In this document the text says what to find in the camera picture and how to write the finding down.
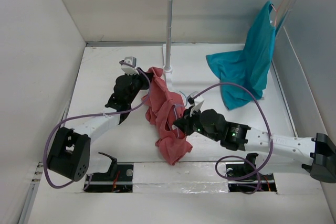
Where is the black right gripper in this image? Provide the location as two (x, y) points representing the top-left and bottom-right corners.
(174, 104), (220, 142)

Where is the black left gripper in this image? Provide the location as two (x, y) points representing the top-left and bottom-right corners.
(125, 68), (152, 104)

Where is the red t shirt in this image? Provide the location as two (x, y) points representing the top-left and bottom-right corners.
(141, 67), (193, 165)

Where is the blue wire hanger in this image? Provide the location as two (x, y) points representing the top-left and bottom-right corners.
(165, 91), (186, 140)

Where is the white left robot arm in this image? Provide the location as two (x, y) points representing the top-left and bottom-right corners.
(43, 68), (154, 188)

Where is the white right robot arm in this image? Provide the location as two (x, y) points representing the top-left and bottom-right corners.
(173, 109), (335, 184)

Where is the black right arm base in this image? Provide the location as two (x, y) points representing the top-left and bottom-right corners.
(225, 153), (277, 194)

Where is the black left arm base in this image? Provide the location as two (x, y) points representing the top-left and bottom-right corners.
(83, 152), (134, 193)

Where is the teal t shirt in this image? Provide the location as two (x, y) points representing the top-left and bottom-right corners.
(206, 1), (276, 100)

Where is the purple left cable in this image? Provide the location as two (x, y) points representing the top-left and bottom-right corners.
(43, 60), (153, 189)

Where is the purple cable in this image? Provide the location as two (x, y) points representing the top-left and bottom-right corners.
(43, 60), (153, 189)
(191, 82), (275, 194)

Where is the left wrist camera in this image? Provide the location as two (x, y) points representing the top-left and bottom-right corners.
(120, 57), (139, 76)

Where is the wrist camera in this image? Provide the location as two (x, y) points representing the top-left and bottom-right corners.
(120, 57), (139, 76)
(187, 91), (204, 116)

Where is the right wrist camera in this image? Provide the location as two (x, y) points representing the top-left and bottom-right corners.
(187, 91), (204, 116)

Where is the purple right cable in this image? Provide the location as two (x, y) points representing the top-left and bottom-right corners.
(191, 82), (275, 194)

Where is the pink wire hanger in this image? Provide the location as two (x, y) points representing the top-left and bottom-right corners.
(271, 0), (285, 27)

